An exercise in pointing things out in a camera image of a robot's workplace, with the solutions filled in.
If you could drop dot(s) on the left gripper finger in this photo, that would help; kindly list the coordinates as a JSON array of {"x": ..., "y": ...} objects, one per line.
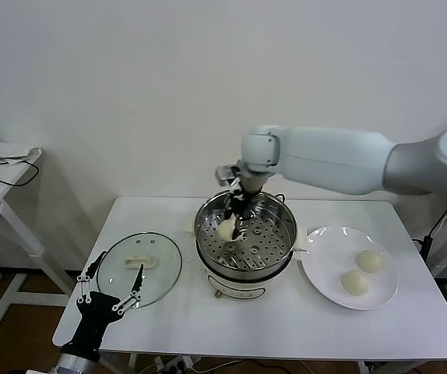
[
  {"x": 137, "y": 282},
  {"x": 91, "y": 269}
]

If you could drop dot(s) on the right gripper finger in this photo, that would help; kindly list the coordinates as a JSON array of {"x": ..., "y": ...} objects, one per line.
[
  {"x": 241, "y": 228},
  {"x": 230, "y": 210}
]

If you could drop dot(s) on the white round plate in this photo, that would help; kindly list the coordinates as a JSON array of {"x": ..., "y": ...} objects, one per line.
[{"x": 383, "y": 288}]

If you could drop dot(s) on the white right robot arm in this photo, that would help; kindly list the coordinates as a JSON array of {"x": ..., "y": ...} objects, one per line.
[{"x": 324, "y": 156}]

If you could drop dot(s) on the white steamed baozi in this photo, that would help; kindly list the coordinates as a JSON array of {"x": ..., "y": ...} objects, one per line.
[
  {"x": 355, "y": 283},
  {"x": 369, "y": 260},
  {"x": 225, "y": 230}
]

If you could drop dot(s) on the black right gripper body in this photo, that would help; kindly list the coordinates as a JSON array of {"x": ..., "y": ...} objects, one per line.
[{"x": 245, "y": 200}]

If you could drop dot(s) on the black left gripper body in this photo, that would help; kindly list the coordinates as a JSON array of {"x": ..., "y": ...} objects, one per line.
[{"x": 95, "y": 311}]

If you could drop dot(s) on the white electric cooker base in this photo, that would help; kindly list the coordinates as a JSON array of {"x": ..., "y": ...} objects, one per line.
[{"x": 239, "y": 288}]

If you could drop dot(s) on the white power strip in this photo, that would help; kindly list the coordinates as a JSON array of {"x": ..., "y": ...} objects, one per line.
[{"x": 173, "y": 365}]

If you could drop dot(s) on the stainless steel steamer basket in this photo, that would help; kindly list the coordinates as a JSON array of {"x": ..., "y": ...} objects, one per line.
[{"x": 270, "y": 241}]

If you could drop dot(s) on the white crumpled cloth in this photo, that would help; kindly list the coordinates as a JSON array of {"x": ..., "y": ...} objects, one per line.
[{"x": 5, "y": 150}]

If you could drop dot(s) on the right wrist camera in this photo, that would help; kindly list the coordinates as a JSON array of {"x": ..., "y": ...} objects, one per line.
[{"x": 225, "y": 175}]

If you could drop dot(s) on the round glass lid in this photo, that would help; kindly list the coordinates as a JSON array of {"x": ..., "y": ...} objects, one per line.
[{"x": 157, "y": 280}]

